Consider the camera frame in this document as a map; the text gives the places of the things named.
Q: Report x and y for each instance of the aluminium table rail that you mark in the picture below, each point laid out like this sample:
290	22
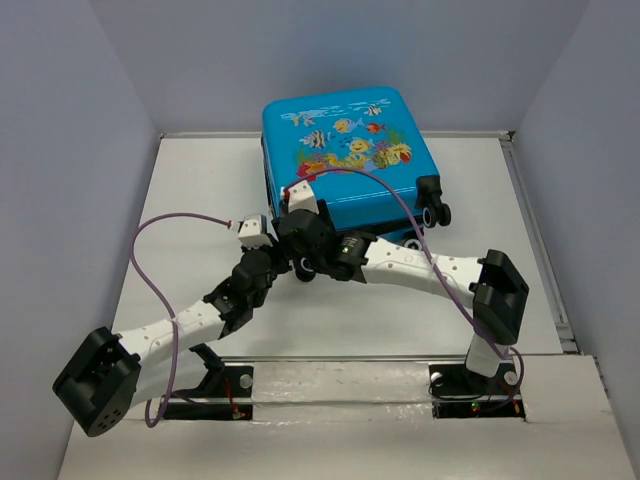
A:
191	358

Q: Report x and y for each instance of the blue hard-shell suitcase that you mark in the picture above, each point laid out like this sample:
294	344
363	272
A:
363	146

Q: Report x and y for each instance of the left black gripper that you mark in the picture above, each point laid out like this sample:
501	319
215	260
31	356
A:
279	257

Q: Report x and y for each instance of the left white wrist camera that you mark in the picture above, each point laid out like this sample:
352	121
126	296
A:
253	233

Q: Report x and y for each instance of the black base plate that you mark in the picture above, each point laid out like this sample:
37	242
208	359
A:
220	396
458	393

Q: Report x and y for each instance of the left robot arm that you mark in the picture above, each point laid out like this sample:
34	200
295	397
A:
98	383

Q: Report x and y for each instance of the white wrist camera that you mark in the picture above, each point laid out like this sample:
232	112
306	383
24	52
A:
253	233
299	196

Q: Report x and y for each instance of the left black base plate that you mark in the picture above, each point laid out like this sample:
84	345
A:
220	396

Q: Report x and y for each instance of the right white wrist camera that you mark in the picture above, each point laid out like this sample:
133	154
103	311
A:
299	196

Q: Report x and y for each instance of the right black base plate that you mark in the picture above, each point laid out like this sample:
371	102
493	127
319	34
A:
458	393

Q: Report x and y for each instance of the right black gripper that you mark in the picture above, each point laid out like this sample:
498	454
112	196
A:
325	214

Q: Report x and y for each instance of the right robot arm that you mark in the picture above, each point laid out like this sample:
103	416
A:
490	291

